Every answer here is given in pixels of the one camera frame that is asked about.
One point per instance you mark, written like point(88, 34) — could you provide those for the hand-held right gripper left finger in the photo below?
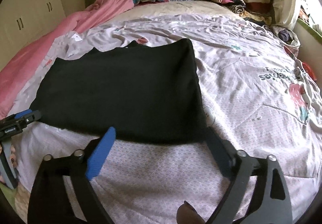
point(100, 153)

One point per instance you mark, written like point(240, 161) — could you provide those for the cream bed sheet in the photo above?
point(176, 9)

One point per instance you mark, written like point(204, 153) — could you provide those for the black printed t-shirt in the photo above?
point(120, 88)

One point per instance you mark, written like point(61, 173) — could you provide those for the pink blanket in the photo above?
point(37, 45)

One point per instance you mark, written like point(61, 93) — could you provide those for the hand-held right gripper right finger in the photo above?
point(220, 155)

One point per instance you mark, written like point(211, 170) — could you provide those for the lilac printed bed sheet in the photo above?
point(251, 88)

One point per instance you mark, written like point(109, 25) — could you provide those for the purple garment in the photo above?
point(284, 34)

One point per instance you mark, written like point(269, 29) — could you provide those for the red cloth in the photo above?
point(309, 69)

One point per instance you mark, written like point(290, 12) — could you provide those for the person's left hand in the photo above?
point(13, 161)

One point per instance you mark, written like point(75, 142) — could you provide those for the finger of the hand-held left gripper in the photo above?
point(27, 116)

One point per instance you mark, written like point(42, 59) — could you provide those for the green window sill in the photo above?
point(308, 29)

